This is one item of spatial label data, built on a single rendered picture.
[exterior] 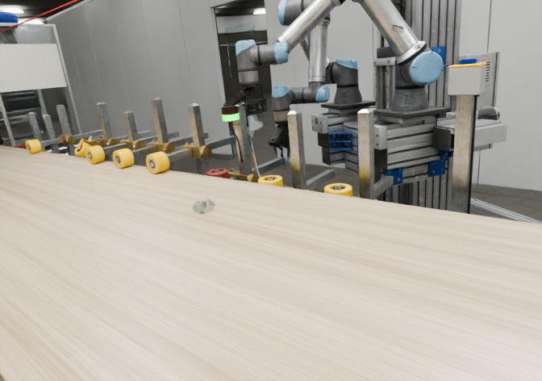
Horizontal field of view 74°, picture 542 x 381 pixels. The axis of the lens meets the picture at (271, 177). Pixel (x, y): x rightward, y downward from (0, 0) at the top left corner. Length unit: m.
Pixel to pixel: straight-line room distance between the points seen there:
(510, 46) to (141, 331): 3.38
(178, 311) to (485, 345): 0.43
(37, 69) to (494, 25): 3.61
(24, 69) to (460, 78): 3.03
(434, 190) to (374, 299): 1.46
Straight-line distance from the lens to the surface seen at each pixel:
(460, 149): 1.03
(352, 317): 0.57
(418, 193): 1.97
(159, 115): 1.74
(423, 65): 1.44
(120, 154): 1.67
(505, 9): 3.61
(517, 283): 0.70
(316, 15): 1.54
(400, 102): 1.59
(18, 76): 3.38
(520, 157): 3.68
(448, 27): 1.94
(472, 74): 0.98
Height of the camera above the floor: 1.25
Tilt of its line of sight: 17 degrees down
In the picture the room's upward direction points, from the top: 6 degrees counter-clockwise
